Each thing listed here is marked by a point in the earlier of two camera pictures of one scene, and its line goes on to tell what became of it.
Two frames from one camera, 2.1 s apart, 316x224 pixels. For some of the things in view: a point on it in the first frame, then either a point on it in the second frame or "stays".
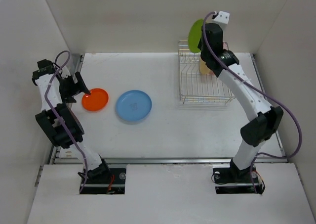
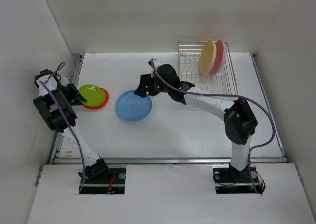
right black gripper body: [203, 53] to [155, 86]
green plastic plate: [194, 35] to [94, 95]
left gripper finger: [82, 83] to [79, 95]
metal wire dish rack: [197, 84] stays
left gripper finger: [70, 100] to [77, 102]
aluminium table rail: [55, 159] stays
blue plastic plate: [134, 105] stays
